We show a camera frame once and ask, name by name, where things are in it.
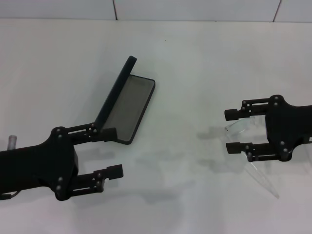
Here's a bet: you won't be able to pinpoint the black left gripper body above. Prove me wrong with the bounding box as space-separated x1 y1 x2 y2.
0 126 79 202

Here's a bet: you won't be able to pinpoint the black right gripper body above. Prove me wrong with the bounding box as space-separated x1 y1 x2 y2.
265 95 312 162

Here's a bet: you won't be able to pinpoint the clear frame glasses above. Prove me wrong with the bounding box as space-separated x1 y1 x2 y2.
224 116 292 199

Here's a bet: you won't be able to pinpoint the black glasses case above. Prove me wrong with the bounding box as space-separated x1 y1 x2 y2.
94 56 156 146

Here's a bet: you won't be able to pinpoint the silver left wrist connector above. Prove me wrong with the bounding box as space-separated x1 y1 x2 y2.
7 135 17 150

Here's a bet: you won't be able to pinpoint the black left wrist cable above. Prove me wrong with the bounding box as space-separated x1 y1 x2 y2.
0 192 20 200

